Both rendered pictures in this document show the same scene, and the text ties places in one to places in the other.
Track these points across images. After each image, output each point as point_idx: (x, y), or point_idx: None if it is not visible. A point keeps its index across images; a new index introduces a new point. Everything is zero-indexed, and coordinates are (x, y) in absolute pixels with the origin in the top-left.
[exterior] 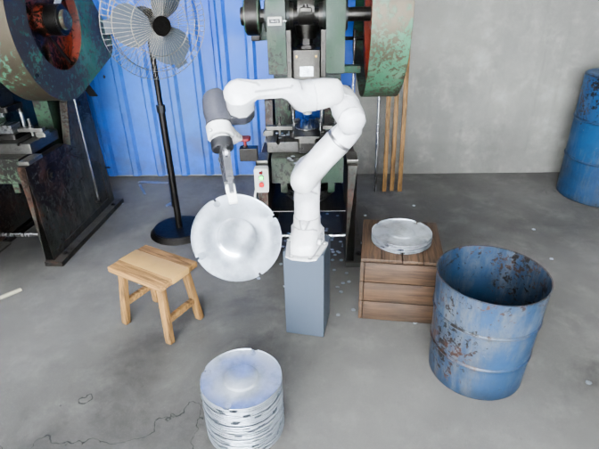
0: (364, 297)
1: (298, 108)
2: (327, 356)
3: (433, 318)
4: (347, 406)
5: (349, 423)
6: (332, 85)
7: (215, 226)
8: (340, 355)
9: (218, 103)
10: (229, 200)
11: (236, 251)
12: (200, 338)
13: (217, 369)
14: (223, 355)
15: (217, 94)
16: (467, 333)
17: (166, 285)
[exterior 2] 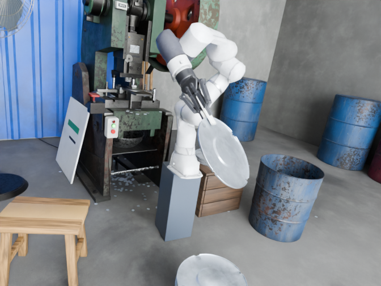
0: (204, 201)
1: (218, 57)
2: (205, 248)
3: (265, 200)
4: (247, 275)
5: (259, 285)
6: (234, 45)
7: (211, 143)
8: (211, 244)
9: (178, 42)
10: (211, 121)
11: (231, 163)
12: (101, 272)
13: (188, 282)
14: (179, 269)
15: (174, 34)
16: (297, 201)
17: (80, 226)
